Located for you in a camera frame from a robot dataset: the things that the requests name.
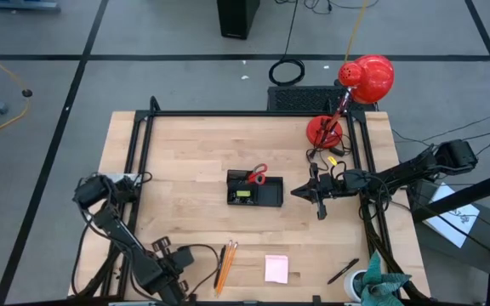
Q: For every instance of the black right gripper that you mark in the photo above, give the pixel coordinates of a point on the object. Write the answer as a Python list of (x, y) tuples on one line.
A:
[(330, 185)]

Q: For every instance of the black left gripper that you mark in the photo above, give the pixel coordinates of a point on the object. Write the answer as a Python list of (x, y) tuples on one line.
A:
[(177, 263)]

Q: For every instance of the black mesh desk organizer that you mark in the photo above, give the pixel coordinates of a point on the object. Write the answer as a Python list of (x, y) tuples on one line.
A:
[(270, 195)]

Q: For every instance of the black pen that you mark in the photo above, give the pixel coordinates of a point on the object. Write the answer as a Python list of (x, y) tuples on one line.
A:
[(343, 271), (220, 268)]

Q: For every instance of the yellow binder clip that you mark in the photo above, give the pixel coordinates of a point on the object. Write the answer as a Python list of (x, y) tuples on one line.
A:
[(243, 193)]

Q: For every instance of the pink sticky note pad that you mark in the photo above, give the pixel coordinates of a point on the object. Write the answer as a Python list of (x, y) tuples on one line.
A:
[(276, 269)]

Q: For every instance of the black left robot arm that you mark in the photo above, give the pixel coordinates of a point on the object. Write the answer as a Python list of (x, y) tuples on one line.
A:
[(117, 229)]

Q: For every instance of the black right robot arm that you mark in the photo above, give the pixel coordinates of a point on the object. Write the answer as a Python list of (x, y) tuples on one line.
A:
[(406, 170)]

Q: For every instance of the small black edge clamp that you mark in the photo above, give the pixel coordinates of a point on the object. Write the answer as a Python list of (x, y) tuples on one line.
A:
[(192, 298), (316, 299)]

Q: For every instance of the black perforated crate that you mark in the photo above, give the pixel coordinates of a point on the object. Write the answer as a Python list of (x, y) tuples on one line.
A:
[(300, 98)]

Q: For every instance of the white cup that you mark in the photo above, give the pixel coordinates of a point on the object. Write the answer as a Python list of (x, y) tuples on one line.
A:
[(350, 285)]

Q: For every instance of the red desk lamp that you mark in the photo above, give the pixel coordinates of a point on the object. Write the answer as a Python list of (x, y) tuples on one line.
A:
[(370, 78)]

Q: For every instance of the white printed paper sheet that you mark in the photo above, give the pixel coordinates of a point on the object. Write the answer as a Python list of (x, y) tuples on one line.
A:
[(451, 221)]

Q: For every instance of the black metal beam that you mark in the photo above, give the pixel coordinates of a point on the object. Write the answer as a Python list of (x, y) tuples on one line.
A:
[(462, 196)]

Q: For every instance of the black tower box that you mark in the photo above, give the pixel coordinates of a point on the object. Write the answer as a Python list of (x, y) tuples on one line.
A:
[(236, 19)]

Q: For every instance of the black aluminium table frame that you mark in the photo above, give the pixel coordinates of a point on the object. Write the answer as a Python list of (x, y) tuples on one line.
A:
[(249, 113)]

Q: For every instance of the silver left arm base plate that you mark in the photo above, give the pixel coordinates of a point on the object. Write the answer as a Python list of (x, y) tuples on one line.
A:
[(119, 176)]

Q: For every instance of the blue grey metal rail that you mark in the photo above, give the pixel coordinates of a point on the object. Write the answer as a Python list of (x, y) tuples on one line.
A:
[(24, 5)]

